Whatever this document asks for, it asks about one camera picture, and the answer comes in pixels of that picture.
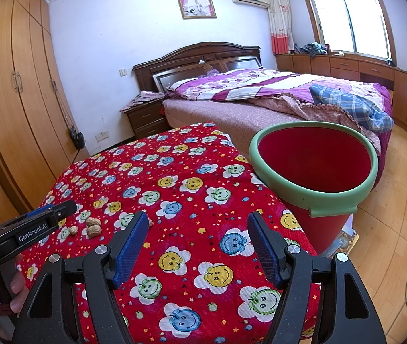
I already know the blue plaid cloth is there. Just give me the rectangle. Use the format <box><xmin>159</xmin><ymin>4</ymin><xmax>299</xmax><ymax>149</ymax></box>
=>
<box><xmin>309</xmin><ymin>83</ymin><xmax>394</xmax><ymax>132</ymax></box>

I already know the pink ruffled blanket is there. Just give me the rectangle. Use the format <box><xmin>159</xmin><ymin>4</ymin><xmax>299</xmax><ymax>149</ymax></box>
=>
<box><xmin>251</xmin><ymin>92</ymin><xmax>381</xmax><ymax>146</ymax></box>

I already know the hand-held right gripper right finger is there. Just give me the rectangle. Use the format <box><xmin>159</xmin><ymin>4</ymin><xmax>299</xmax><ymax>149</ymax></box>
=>
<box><xmin>247</xmin><ymin>211</ymin><xmax>388</xmax><ymax>344</ymax></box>

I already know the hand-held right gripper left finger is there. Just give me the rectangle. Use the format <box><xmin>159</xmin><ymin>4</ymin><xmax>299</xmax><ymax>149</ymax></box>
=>
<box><xmin>12</xmin><ymin>211</ymin><xmax>150</xmax><ymax>344</ymax></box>

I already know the purple patchwork quilt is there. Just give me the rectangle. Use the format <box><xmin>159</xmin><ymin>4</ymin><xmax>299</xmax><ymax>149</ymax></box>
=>
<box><xmin>166</xmin><ymin>68</ymin><xmax>392</xmax><ymax>119</ymax></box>

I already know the red flower-print blanket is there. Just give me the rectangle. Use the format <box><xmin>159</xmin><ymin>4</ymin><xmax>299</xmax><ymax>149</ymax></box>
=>
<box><xmin>15</xmin><ymin>122</ymin><xmax>322</xmax><ymax>344</ymax></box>

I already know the black hanging bag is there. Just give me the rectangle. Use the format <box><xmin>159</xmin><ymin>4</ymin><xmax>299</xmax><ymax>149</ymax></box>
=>
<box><xmin>69</xmin><ymin>125</ymin><xmax>85</xmax><ymax>149</ymax></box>

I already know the pink clothes pile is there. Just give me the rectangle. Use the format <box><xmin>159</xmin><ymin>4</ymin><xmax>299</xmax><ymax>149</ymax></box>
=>
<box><xmin>119</xmin><ymin>91</ymin><xmax>166</xmax><ymax>112</ymax></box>

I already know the red bin with green rim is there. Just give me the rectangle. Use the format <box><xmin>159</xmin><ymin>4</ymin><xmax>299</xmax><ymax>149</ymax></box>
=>
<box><xmin>249</xmin><ymin>122</ymin><xmax>379</xmax><ymax>259</ymax></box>

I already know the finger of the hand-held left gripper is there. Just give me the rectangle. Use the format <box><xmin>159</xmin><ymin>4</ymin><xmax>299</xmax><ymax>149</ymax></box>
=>
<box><xmin>0</xmin><ymin>200</ymin><xmax>78</xmax><ymax>259</ymax></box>
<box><xmin>22</xmin><ymin>204</ymin><xmax>56</xmax><ymax>220</ymax></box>

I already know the dark wooden headboard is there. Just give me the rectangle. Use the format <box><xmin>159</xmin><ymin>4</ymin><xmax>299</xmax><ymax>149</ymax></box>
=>
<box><xmin>133</xmin><ymin>42</ymin><xmax>262</xmax><ymax>92</ymax></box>

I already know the wooden wardrobe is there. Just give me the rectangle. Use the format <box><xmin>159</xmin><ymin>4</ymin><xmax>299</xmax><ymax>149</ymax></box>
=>
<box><xmin>0</xmin><ymin>0</ymin><xmax>89</xmax><ymax>223</ymax></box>

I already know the patterned plastic bag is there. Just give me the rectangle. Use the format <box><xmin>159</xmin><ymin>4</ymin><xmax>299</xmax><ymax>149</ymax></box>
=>
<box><xmin>334</xmin><ymin>229</ymin><xmax>359</xmax><ymax>257</ymax></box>

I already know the framed wedding photo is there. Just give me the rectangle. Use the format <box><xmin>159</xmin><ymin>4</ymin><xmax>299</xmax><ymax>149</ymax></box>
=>
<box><xmin>174</xmin><ymin>0</ymin><xmax>217</xmax><ymax>19</ymax></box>

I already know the blue-grey clothes pile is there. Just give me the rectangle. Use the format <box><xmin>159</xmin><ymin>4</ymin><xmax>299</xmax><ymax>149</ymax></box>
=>
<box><xmin>294</xmin><ymin>42</ymin><xmax>330</xmax><ymax>58</ymax></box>

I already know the wooden framed window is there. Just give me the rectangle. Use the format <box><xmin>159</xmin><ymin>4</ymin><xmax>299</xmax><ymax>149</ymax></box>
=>
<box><xmin>299</xmin><ymin>0</ymin><xmax>397</xmax><ymax>60</ymax></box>

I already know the wooden window cabinet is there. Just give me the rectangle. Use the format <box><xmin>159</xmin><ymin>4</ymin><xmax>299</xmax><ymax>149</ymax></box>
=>
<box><xmin>275</xmin><ymin>53</ymin><xmax>407</xmax><ymax>158</ymax></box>

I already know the bed with pink cover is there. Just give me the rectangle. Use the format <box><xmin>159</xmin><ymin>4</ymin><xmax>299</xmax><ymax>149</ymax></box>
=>
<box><xmin>162</xmin><ymin>68</ymin><xmax>394</xmax><ymax>187</ymax></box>

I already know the person's left hand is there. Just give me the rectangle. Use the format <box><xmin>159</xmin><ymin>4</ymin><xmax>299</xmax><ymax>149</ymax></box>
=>
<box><xmin>0</xmin><ymin>254</ymin><xmax>29</xmax><ymax>341</ymax></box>

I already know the white and red curtain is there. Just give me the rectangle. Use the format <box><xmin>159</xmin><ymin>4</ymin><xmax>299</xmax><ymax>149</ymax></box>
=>
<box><xmin>264</xmin><ymin>0</ymin><xmax>295</xmax><ymax>55</ymax></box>

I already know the dark wooden nightstand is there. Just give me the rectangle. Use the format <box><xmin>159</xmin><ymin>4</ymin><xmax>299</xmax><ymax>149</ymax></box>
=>
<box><xmin>124</xmin><ymin>98</ymin><xmax>170</xmax><ymax>140</ymax></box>

